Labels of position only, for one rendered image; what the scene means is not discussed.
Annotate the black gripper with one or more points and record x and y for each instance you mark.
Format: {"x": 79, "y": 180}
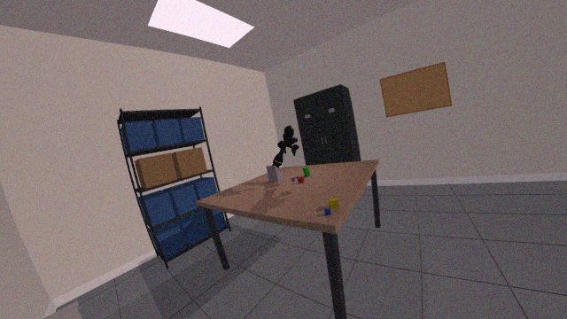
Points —
{"x": 283, "y": 143}

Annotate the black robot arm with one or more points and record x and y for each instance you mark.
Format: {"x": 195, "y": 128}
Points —
{"x": 288, "y": 131}

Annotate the yellow block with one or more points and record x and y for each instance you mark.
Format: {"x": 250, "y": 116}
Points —
{"x": 333, "y": 203}

